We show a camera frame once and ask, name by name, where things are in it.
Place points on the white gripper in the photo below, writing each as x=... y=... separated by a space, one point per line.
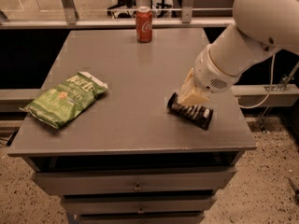
x=209 y=76

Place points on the black rxbar chocolate bar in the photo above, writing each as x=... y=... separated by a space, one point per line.
x=198 y=115

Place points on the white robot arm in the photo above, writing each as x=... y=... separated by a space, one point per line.
x=261 y=28

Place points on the green jalapeno chip bag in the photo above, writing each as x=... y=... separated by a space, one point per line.
x=64 y=102

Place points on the red coca-cola can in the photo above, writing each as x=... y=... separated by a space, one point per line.
x=143 y=24

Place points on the top grey drawer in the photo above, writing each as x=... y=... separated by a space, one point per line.
x=87 y=183

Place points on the grey drawer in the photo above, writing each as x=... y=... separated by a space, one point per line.
x=87 y=183
x=139 y=205
x=175 y=218

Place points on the grey drawer cabinet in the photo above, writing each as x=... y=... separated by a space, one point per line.
x=130 y=127

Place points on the black office chair base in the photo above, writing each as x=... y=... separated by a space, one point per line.
x=124 y=3

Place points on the middle grey drawer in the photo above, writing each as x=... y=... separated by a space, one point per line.
x=139 y=205

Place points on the bottom grey drawer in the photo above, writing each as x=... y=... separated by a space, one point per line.
x=175 y=218

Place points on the grey metal railing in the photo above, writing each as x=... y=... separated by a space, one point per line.
x=97 y=14

